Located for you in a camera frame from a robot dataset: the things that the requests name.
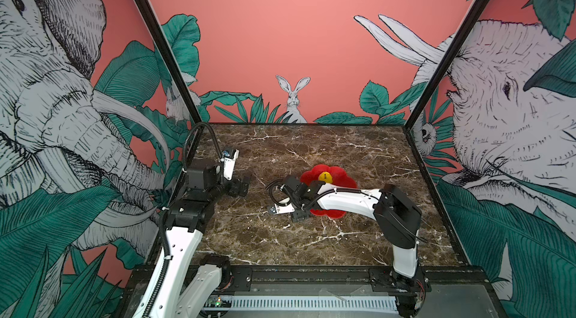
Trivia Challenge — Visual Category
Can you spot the yellow fake apple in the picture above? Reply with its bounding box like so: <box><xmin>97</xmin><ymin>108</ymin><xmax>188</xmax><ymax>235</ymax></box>
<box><xmin>317</xmin><ymin>171</ymin><xmax>333</xmax><ymax>184</ymax></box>

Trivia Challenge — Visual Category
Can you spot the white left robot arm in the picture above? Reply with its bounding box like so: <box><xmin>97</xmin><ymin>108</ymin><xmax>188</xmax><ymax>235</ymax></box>
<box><xmin>133</xmin><ymin>157</ymin><xmax>250</xmax><ymax>317</ymax></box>

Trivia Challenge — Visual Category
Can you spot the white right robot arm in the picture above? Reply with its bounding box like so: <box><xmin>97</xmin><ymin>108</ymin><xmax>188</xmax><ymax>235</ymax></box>
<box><xmin>270</xmin><ymin>176</ymin><xmax>425</xmax><ymax>293</ymax></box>

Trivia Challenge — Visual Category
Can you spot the red flower-shaped fruit bowl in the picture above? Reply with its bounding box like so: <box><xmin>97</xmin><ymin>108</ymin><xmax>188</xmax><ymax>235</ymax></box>
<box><xmin>299</xmin><ymin>164</ymin><xmax>357</xmax><ymax>220</ymax></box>

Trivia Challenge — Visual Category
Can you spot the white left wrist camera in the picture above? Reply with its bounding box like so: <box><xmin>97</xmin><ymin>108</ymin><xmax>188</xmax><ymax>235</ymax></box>
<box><xmin>220</xmin><ymin>148</ymin><xmax>239</xmax><ymax>181</ymax></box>

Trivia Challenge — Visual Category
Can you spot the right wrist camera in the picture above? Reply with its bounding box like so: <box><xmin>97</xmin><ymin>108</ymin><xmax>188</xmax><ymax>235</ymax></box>
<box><xmin>268</xmin><ymin>202</ymin><xmax>295</xmax><ymax>215</ymax></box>

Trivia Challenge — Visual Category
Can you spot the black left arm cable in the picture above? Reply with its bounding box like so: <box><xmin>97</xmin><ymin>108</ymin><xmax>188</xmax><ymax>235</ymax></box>
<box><xmin>181</xmin><ymin>121</ymin><xmax>224</xmax><ymax>170</ymax></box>

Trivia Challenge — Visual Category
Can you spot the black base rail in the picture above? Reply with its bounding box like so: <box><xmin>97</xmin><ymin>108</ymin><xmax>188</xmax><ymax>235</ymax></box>
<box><xmin>121</xmin><ymin>265</ymin><xmax>491</xmax><ymax>296</ymax></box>

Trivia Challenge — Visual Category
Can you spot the white slotted cable duct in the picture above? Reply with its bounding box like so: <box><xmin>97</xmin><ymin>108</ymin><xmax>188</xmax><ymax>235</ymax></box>
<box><xmin>202</xmin><ymin>295</ymin><xmax>399</xmax><ymax>314</ymax></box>

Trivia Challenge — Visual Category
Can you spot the black right corner post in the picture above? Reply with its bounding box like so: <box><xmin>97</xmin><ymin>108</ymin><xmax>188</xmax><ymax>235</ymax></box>
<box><xmin>403</xmin><ymin>0</ymin><xmax>490</xmax><ymax>132</ymax></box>

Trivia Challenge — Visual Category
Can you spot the black corner post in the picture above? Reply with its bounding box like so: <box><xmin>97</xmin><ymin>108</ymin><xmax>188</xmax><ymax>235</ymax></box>
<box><xmin>134</xmin><ymin>0</ymin><xmax>202</xmax><ymax>123</ymax></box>
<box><xmin>403</xmin><ymin>0</ymin><xmax>490</xmax><ymax>132</ymax></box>

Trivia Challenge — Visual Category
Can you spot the black left corner post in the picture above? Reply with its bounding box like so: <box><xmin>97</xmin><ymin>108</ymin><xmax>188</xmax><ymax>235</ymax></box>
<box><xmin>134</xmin><ymin>0</ymin><xmax>202</xmax><ymax>123</ymax></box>

